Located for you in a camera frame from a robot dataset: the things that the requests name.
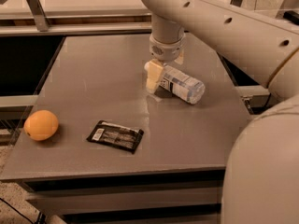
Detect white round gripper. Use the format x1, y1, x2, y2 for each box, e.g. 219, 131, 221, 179
145, 35, 185, 94

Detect clear plastic water bottle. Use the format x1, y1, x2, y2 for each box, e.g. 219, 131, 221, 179
159, 65, 206, 105

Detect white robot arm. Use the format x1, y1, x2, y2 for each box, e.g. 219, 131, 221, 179
141, 0, 299, 224

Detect black snack packet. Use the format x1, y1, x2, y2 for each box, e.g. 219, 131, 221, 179
86, 120, 144, 154

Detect orange fruit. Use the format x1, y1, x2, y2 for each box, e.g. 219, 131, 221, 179
23, 110, 59, 141

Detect metal rail behind table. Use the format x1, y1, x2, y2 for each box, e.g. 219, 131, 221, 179
0, 22, 151, 37

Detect left metal bracket post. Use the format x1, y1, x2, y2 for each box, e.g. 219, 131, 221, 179
26, 0, 50, 32

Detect black cable bottom left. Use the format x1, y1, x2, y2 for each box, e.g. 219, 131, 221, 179
0, 197, 48, 224

